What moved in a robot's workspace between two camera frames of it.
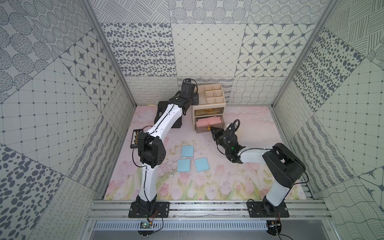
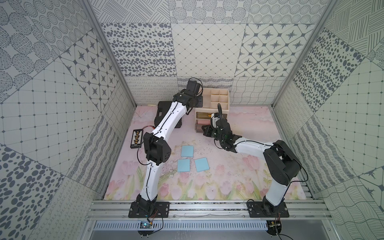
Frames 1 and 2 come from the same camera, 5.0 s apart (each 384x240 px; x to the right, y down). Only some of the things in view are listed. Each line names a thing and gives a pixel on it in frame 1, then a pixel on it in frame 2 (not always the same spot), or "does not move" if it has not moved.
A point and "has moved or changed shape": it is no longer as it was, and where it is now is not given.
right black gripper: x=215 y=134 → x=207 y=131
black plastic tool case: x=161 y=106 does not move
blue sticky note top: x=187 y=151 does not move
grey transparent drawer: x=208 y=112 has moved or changed shape
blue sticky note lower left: x=183 y=165 does not move
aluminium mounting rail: x=120 y=209 does not move
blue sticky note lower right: x=202 y=164 does not move
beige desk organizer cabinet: x=211 y=102 has moved or changed shape
